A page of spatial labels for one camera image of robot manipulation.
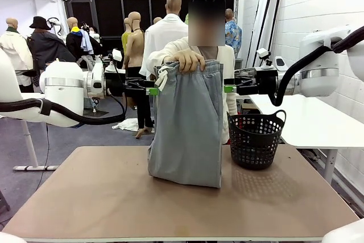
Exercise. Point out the mannequin in white shirt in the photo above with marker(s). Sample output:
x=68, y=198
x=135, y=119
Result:
x=165, y=35

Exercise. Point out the white table with T-foot leg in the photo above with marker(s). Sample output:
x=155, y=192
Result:
x=29, y=146

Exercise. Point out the person's right forearm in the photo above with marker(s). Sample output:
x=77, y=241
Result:
x=167, y=49

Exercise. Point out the bare beige mannequin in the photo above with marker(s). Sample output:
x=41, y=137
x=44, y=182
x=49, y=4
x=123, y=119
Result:
x=136, y=46

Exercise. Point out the mannequin in cream jacket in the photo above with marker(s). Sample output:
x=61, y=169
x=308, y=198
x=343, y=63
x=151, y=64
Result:
x=14, y=49

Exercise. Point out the mannequin with yellow scarf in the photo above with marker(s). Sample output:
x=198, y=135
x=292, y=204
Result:
x=74, y=41

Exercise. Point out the black framed white reflector panel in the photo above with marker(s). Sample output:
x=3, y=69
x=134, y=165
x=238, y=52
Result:
x=260, y=21
x=275, y=12

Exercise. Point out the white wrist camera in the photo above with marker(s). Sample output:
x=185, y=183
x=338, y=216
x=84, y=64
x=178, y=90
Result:
x=262, y=52
x=117, y=54

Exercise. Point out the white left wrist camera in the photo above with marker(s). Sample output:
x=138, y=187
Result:
x=117, y=54

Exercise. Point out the mannequin in yellow top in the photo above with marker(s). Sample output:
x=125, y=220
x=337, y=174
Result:
x=125, y=41

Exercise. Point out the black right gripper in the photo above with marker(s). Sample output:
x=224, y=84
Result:
x=267, y=85

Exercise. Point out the dark grey metal stand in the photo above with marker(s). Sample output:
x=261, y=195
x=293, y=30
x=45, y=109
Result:
x=3, y=203

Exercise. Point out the person's right hand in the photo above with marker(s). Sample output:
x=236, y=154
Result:
x=187, y=61

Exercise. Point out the person in black bucket hat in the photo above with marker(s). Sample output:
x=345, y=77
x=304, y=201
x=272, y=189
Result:
x=48, y=46

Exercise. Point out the wide white side table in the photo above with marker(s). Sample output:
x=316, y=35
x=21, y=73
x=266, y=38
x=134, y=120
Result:
x=312, y=123

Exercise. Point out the white cloth on floor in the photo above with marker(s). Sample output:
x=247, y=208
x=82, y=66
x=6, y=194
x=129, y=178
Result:
x=126, y=125

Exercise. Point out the grey training pants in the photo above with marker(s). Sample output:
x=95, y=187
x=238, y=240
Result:
x=185, y=129

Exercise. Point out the man in blue floral shirt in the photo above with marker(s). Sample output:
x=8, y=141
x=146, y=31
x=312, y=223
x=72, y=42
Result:
x=233, y=35

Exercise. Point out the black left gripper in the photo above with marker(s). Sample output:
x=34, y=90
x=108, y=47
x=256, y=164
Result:
x=115, y=85

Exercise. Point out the small beige mannequin head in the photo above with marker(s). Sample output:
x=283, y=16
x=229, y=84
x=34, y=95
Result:
x=157, y=20

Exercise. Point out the person in cream cardigan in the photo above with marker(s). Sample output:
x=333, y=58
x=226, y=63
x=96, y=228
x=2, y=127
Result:
x=230, y=106

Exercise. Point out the black perforated plastic basket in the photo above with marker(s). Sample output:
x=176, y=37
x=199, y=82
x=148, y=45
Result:
x=253, y=152

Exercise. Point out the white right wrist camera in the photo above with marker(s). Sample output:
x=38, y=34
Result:
x=262, y=52

